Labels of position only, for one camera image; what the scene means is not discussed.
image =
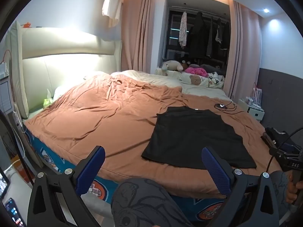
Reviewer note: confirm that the pile of dark clothes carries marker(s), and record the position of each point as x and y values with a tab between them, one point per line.
275	133

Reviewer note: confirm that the grey nightstand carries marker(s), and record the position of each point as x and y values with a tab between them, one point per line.
6	94

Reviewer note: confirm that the pink curtain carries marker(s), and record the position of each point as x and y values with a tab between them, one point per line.
142	40
243	52

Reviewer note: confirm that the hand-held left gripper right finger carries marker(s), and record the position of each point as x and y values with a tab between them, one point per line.
215	170

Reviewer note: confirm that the pink plush toy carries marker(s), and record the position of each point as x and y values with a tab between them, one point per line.
195	71

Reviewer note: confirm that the black sleeveless shirt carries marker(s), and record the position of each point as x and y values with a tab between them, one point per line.
194	137

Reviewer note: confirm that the person's right hand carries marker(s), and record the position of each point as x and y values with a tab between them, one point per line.
293	192

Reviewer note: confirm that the dark hanging coat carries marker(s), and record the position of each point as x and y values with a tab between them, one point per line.
197	35

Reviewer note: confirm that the teal printed bedsheet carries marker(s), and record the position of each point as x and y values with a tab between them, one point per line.
52	156

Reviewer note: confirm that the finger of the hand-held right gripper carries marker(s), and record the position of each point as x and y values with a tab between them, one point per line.
275	151

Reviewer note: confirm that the orange blanket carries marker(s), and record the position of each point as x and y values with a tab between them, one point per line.
106	123

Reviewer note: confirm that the white power strip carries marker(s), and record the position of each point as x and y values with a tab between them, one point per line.
17	120

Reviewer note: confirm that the cream plush toy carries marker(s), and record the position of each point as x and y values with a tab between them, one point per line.
171	65

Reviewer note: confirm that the person's leg grey printed pants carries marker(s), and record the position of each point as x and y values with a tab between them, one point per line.
280	186
142	201

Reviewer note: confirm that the cream bear print pillow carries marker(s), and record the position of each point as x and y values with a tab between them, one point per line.
195	80

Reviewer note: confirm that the orange box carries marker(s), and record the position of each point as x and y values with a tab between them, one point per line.
19	167

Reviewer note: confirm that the black smartphone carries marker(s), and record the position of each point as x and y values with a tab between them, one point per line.
14	214

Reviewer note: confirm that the white hanging shirt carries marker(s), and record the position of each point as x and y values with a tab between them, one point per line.
113	4

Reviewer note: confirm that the white nightstand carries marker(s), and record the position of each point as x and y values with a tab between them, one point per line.
254	113

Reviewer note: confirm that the grey plush toy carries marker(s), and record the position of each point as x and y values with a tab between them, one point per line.
210	68

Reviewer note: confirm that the cream padded bed headboard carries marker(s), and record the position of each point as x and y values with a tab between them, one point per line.
71	59

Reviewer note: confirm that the black white spotted cloth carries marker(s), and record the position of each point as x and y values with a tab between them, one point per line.
216	78

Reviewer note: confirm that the brown bear plush toy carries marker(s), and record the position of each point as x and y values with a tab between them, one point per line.
185	63

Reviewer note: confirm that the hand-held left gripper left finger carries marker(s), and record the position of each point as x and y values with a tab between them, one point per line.
91	167

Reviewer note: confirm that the small orange toy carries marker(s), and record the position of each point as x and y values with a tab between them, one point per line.
26	24

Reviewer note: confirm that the lit screen device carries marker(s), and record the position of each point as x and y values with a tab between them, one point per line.
4	183

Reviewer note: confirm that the ceiling spot light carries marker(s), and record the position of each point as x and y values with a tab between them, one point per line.
266	10

